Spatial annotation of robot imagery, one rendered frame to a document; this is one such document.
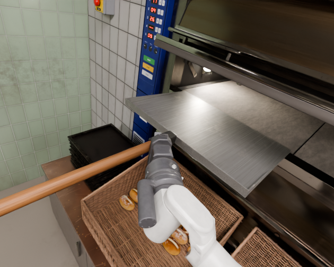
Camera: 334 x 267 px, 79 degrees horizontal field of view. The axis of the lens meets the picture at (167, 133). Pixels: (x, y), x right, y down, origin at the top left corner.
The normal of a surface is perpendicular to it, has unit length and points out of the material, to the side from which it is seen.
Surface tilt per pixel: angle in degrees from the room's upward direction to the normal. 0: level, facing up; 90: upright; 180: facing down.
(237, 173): 0
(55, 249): 0
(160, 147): 0
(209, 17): 70
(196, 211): 18
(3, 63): 90
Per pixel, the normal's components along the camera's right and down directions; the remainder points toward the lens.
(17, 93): 0.66, 0.52
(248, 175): 0.18, -0.81
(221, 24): -0.62, -0.03
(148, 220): 0.15, 0.58
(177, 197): 0.48, -0.75
